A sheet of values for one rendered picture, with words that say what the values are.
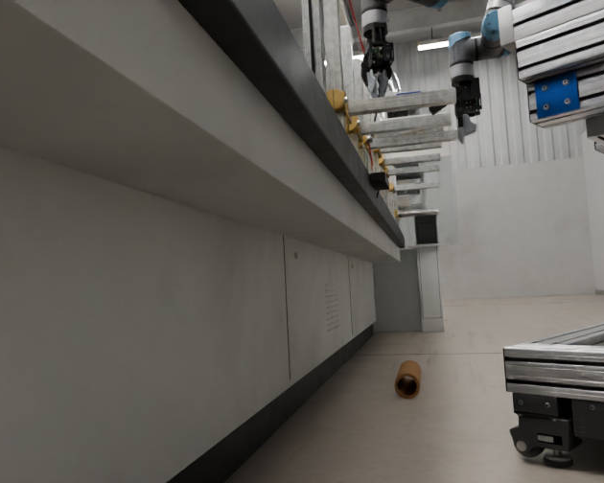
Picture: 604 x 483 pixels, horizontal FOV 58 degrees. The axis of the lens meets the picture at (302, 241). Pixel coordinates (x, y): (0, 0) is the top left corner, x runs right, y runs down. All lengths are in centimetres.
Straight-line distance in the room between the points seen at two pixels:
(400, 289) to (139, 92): 385
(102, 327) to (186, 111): 33
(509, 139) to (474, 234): 185
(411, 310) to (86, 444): 364
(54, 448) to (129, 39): 42
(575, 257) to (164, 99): 1024
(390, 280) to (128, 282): 354
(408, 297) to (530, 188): 663
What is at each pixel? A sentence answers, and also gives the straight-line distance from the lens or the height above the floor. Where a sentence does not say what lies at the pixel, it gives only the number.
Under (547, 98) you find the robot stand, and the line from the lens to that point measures 136.
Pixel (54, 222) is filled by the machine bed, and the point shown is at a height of 46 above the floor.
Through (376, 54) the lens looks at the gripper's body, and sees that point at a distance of 164.
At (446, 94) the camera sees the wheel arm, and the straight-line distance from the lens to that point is 137.
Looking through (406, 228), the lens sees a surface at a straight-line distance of 406.
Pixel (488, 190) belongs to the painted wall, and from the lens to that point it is 1049.
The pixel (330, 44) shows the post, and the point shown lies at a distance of 140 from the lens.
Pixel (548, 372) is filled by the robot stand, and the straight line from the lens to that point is 118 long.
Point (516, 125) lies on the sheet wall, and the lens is 1078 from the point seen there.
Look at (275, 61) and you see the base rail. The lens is 63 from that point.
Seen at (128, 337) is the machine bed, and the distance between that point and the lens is 76.
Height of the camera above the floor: 37
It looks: 5 degrees up
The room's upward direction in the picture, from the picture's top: 3 degrees counter-clockwise
